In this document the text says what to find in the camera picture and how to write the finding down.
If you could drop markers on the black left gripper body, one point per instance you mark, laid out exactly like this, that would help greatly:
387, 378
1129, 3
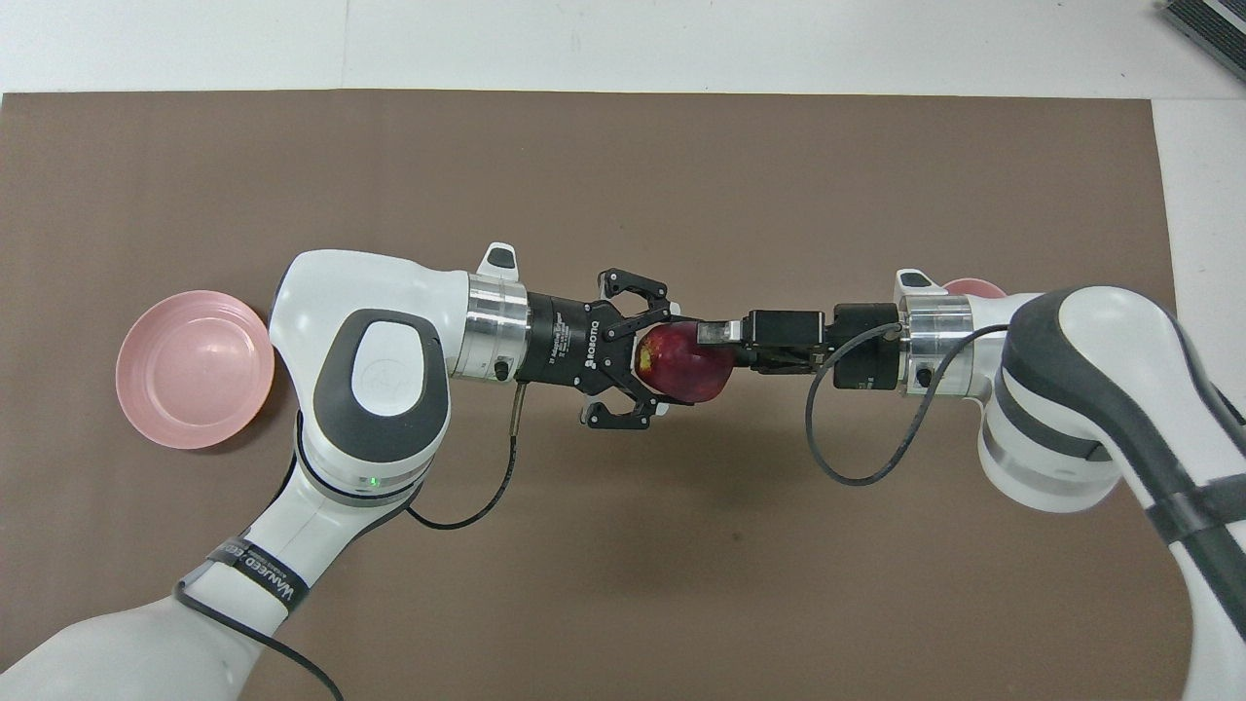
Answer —
574, 346

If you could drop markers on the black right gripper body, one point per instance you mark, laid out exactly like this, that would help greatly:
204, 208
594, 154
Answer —
864, 350

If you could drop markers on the red apple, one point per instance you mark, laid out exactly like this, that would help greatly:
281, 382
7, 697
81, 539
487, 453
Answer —
681, 370

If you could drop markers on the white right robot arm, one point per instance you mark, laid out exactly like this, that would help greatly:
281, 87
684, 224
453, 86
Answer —
1090, 389

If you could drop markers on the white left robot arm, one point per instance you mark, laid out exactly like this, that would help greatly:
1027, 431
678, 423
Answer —
370, 389

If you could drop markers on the pink bowl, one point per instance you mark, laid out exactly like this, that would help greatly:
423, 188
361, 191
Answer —
973, 288

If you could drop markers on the pink plate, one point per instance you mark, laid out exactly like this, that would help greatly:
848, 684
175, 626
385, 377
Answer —
190, 370

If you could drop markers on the brown table mat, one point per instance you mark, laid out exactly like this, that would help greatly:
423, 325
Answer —
623, 175

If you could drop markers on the grey ribbed device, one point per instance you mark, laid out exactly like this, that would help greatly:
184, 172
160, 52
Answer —
1212, 24

